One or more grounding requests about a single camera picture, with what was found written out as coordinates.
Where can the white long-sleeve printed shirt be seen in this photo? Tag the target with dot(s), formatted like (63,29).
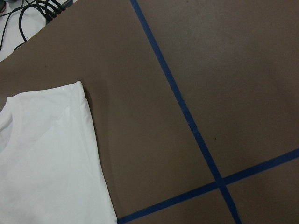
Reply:
(50,172)

